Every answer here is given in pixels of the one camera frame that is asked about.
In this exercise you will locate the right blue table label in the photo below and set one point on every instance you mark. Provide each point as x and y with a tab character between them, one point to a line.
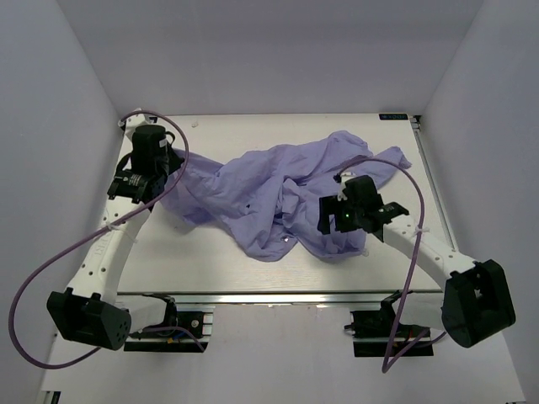
392	116

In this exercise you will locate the purple jacket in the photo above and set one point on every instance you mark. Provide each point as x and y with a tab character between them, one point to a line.
267	201

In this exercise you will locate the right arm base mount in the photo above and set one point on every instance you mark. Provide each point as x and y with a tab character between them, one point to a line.
371	319

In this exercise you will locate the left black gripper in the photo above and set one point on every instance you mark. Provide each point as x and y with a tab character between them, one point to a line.
174	160

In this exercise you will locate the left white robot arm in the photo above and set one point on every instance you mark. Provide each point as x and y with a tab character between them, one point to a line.
90	311

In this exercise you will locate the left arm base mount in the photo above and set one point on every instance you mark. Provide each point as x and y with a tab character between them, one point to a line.
177	328

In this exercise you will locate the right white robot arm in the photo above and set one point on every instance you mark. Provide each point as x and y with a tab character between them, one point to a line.
474	302

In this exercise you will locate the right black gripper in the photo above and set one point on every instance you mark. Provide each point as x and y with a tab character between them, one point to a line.
333	205

